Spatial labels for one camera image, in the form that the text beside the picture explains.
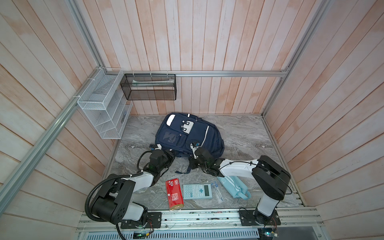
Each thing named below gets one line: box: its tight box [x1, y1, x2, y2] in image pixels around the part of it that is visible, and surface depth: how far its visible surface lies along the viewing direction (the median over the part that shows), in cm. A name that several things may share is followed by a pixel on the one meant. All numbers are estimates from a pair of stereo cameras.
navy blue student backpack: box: [155, 113, 225, 174], surface depth 99 cm
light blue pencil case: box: [216, 175, 252, 200], surface depth 81 cm
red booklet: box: [165, 178, 184, 211], surface depth 83 cm
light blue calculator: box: [183, 183, 213, 200], surface depth 83 cm
